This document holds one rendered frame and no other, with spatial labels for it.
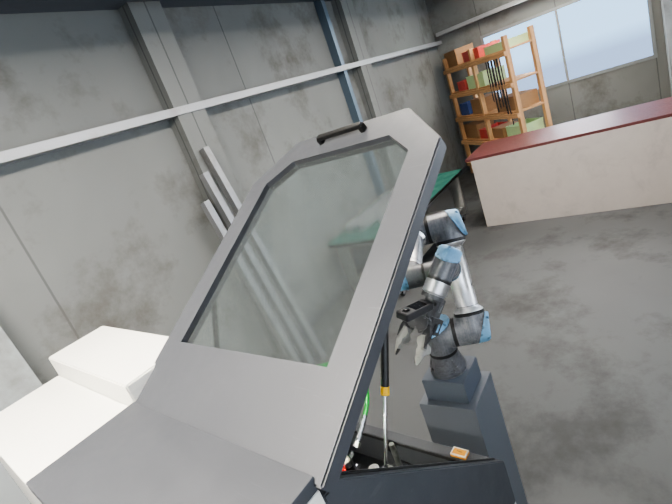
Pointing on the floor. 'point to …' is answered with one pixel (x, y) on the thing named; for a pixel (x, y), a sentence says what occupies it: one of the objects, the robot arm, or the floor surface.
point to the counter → (578, 166)
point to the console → (110, 362)
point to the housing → (132, 456)
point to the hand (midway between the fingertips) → (405, 356)
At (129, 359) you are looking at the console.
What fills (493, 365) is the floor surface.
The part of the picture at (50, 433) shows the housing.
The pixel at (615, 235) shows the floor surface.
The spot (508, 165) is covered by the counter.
